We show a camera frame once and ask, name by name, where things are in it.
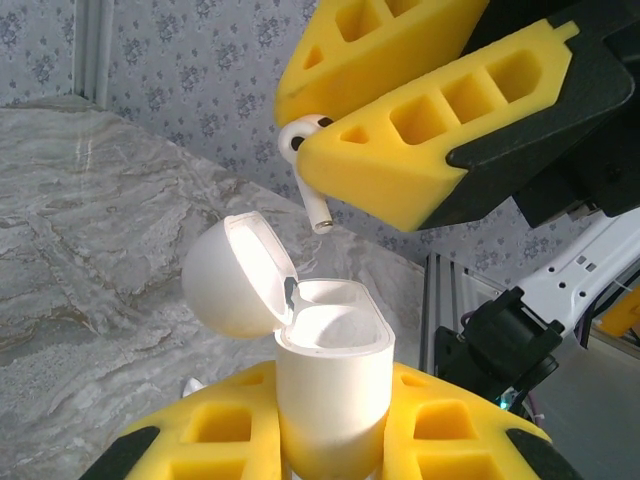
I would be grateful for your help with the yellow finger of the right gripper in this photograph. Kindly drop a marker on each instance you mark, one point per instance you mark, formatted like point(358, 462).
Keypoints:
point(320, 70)
point(380, 170)

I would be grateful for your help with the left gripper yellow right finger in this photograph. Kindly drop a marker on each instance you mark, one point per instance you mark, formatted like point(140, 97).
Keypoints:
point(492, 425)

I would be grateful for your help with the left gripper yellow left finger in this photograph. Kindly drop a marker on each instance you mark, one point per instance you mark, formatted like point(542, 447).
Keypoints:
point(175, 430)

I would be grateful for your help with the white earbud charging case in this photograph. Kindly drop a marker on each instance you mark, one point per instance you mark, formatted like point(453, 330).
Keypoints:
point(330, 390)

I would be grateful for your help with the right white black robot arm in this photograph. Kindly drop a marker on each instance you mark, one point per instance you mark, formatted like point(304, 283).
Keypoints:
point(505, 340)

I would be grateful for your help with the yellow plastic block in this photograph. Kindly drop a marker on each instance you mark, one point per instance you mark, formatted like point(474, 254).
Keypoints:
point(622, 320)

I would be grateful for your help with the aluminium frame post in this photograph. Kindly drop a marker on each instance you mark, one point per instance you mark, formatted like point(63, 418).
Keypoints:
point(92, 50)

